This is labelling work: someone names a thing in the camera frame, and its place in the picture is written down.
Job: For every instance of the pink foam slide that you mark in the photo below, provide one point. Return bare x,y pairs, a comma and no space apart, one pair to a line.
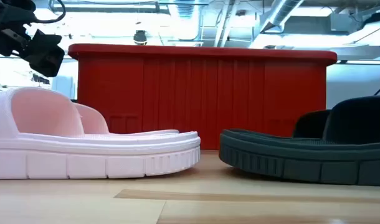
93,121
84,158

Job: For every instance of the red plastic bin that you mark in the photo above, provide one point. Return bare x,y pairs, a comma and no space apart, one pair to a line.
202,93

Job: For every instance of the black ceiling lamp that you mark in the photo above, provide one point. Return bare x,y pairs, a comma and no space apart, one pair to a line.
140,37

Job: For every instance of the grey ceiling vent box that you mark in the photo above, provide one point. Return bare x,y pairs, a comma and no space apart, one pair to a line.
345,22

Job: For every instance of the small black wall fixture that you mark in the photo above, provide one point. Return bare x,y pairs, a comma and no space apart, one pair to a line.
42,80

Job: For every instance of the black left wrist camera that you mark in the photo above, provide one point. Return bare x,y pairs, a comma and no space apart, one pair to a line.
9,12

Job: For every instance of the silver ceiling duct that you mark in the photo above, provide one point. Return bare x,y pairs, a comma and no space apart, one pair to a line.
280,14

